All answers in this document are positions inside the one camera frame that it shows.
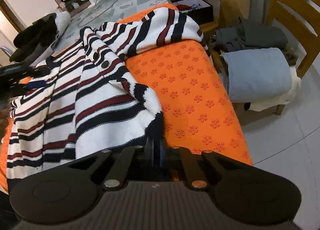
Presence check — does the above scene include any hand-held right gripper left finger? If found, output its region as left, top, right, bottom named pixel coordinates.
left=67, top=136, right=154, bottom=191

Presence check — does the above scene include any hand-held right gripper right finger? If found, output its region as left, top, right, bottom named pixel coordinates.
left=160, top=137, right=247, bottom=191

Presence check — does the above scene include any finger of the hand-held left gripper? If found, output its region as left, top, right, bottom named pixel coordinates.
left=25, top=66, right=51, bottom=76
left=15, top=81, right=48, bottom=96

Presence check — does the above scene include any striped knit cardigan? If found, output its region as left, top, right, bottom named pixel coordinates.
left=6, top=5, right=204, bottom=179

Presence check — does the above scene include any black garment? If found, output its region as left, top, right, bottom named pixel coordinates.
left=9, top=13, right=59, bottom=63

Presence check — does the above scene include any white garment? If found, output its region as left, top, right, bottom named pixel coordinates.
left=53, top=11, right=71, bottom=33

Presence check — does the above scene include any orange patterned mat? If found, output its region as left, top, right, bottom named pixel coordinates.
left=0, top=4, right=253, bottom=193

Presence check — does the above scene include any light blue folded garment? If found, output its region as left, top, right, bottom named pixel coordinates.
left=220, top=47, right=293, bottom=103

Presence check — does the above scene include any cream folded garment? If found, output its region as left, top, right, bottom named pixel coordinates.
left=246, top=69, right=302, bottom=112

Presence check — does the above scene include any black storage box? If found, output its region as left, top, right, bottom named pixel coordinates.
left=171, top=0, right=214, bottom=24

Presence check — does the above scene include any red yarn skein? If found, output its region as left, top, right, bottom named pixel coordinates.
left=175, top=2, right=194, bottom=11

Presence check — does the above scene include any dark grey folded garment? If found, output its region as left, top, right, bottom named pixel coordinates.
left=214, top=17, right=289, bottom=53

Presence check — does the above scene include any brown patterned seat cushion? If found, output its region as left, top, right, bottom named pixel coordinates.
left=282, top=45, right=298, bottom=67

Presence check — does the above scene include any wooden slat-back chair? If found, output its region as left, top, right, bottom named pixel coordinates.
left=235, top=0, right=320, bottom=116

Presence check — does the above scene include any grey cable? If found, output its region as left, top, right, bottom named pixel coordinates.
left=77, top=0, right=121, bottom=28

